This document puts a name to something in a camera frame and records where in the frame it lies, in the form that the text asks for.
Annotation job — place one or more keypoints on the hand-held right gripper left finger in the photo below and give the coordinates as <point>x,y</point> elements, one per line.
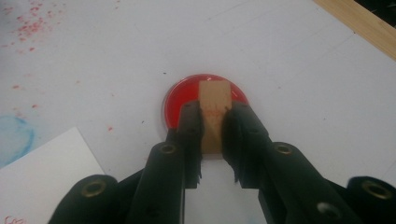
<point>165,174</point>

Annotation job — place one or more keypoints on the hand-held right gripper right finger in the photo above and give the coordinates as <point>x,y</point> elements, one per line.
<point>274,174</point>

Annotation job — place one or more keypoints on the round red ink dish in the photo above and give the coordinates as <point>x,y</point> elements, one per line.
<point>180,96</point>

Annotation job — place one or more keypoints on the small wooden stamp block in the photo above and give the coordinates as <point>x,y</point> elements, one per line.
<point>214,99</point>

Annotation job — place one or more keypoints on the white paper sheet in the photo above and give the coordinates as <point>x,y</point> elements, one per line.
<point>40,174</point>

